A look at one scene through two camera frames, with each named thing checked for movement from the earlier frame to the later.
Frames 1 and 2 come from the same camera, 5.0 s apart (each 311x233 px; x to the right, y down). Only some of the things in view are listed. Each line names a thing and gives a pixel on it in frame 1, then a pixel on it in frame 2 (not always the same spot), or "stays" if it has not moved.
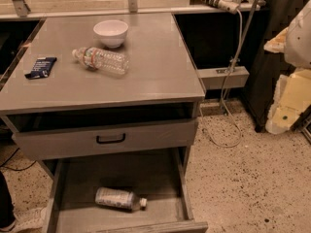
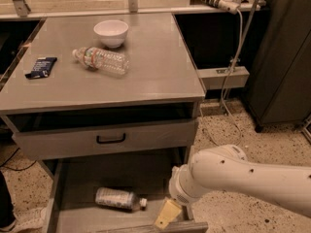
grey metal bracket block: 213,78 stays
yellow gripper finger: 293,96 → 168,212
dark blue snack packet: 42,68 stays
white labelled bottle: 120,199 stays
